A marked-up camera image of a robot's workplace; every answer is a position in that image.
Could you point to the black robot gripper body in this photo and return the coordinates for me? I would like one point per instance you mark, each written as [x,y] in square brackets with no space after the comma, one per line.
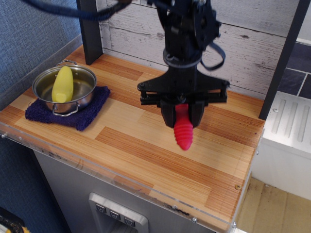
[183,85]

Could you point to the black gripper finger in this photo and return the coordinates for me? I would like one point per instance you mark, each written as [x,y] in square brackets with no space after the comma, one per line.
[169,113]
[196,110]

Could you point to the red handled metal fork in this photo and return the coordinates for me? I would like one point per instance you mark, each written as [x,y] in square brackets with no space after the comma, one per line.
[183,128]

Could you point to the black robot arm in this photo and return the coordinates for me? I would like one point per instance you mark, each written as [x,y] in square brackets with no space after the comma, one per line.
[190,26]

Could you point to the small steel pot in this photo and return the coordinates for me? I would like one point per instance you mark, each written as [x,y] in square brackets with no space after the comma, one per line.
[84,83]

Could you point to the white ridged cabinet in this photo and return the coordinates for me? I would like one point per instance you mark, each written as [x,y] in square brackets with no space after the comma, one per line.
[283,157]

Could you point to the yellow toy corn cob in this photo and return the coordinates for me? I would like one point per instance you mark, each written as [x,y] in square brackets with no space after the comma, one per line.
[62,90]

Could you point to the grey toy fridge front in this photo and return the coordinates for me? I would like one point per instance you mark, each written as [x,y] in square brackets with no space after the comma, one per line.
[72,186]

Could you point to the silver dispenser button panel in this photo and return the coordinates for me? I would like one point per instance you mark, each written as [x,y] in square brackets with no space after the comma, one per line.
[111,217]

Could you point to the purple terry cloth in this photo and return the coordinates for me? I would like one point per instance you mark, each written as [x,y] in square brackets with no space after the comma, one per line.
[80,120]

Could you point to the clear acrylic table edge guard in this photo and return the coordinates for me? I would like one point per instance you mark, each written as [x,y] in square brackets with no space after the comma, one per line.
[204,184]

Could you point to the yellow black object bottom left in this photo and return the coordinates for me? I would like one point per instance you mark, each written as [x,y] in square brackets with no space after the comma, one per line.
[8,225]

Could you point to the right black upright post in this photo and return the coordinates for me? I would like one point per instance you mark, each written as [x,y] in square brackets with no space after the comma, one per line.
[288,47]

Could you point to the black upright post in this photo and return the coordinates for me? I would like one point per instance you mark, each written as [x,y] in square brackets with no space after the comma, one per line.
[288,47]
[90,32]

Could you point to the left black upright post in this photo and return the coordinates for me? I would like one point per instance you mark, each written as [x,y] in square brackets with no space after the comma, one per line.
[90,32]

